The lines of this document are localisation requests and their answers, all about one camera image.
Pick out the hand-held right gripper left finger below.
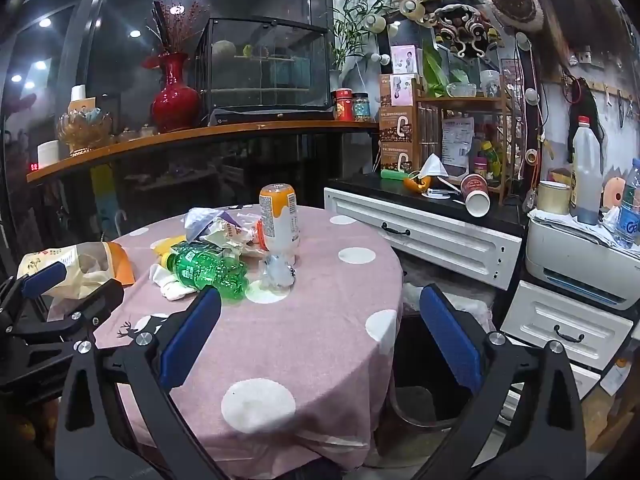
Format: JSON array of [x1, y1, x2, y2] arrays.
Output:
[[54, 287, 236, 480]]

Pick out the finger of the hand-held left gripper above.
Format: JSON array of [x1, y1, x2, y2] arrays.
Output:
[[0, 279, 125, 346], [0, 261, 68, 311]]

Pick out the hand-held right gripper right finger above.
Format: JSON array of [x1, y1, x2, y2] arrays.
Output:
[[415, 284, 587, 480]]

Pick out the dark bin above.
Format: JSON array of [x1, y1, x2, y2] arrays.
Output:
[[390, 310, 496, 433]]

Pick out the orange and beige paper bag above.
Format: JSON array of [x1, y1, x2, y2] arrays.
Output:
[[16, 241, 136, 321]]

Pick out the crumpled white tissue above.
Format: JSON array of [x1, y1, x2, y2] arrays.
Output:
[[150, 262, 193, 302]]

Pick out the green plastic bottle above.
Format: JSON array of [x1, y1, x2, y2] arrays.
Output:
[[160, 241, 251, 303]]

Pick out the yellow foam net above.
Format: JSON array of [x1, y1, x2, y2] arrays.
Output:
[[152, 236, 187, 256]]

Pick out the yellow and blue poster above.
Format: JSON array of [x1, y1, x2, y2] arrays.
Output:
[[90, 165, 121, 226]]

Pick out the white drawer cabinet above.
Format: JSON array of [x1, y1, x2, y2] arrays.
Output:
[[324, 177, 523, 291]]

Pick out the clear plastic wrapper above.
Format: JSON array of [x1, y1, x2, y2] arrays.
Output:
[[260, 255, 296, 291]]

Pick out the pink polka-dot tablecloth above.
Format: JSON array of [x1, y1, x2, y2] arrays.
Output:
[[92, 204, 405, 466]]

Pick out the white drawer unit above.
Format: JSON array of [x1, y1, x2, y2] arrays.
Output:
[[500, 280, 633, 371]]

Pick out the crumpled clear plastic bag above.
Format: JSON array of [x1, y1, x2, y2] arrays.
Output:
[[184, 206, 226, 241]]

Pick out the orange and white drink bottle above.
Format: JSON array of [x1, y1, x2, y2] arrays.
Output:
[[258, 183, 301, 266]]

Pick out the white printer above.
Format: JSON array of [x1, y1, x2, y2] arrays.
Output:
[[525, 207, 640, 311]]

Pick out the red paper cup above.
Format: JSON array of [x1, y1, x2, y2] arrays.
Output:
[[460, 173, 491, 217]]

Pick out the golden glass bowl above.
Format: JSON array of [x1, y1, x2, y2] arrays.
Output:
[[56, 107, 113, 156]]

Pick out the orange round holder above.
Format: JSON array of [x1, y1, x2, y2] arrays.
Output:
[[404, 172, 431, 196]]

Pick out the white folded paper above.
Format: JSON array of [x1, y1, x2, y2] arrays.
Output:
[[419, 153, 450, 178]]

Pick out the beige round tub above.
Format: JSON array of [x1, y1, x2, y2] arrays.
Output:
[[537, 180, 572, 216]]

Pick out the cardboard box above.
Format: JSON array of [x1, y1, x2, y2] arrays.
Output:
[[585, 360, 640, 456]]

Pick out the yellow-green small bottle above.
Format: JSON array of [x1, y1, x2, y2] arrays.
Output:
[[480, 141, 501, 178]]

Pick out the brown coffee box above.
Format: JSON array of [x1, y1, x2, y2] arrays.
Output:
[[378, 105, 416, 146], [381, 142, 421, 173]]

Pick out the wooden counter shelf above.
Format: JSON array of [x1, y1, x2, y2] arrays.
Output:
[[26, 120, 381, 183]]

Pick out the white labelled packet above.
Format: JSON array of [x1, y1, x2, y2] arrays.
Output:
[[442, 117, 475, 166]]

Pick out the red vase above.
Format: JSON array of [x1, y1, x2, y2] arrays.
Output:
[[142, 51, 201, 133]]

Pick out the large red-capped plastic bottle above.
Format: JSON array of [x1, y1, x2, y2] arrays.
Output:
[[570, 116, 604, 226]]

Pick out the pink round disc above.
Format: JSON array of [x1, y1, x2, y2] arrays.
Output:
[[602, 177, 626, 211]]

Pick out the blue-label water bottle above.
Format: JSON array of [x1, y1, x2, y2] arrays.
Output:
[[612, 158, 640, 250]]

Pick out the lighted vanity mirror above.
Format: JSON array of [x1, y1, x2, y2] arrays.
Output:
[[370, 0, 543, 196]]

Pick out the wooden rack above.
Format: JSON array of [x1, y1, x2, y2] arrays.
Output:
[[417, 95, 516, 206]]

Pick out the glass jar with dark lid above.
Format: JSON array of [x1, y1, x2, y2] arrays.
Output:
[[352, 92, 372, 123]]

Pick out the pink photo box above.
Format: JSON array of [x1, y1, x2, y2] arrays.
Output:
[[390, 45, 423, 75], [390, 74, 420, 106]]

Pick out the red tin can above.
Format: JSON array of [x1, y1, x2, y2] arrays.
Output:
[[334, 88, 354, 122]]

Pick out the clear plastic cup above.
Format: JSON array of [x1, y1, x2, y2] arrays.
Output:
[[480, 70, 502, 98]]

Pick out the glass terrarium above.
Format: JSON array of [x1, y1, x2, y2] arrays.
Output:
[[195, 16, 333, 122]]

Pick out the red berry branches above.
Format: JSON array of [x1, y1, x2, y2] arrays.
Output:
[[145, 0, 211, 56]]

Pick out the ornate headdress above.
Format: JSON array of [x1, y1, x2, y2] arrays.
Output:
[[430, 2, 501, 58]]

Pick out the green leafy plant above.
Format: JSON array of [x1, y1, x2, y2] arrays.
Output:
[[330, 0, 401, 71]]

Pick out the dark red frilly cushion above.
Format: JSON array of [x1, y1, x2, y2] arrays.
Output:
[[484, 0, 545, 33]]

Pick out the black cord bundle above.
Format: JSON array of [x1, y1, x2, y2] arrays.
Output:
[[567, 77, 601, 151]]

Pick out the wall hook rack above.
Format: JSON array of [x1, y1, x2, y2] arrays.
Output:
[[542, 77, 640, 111]]

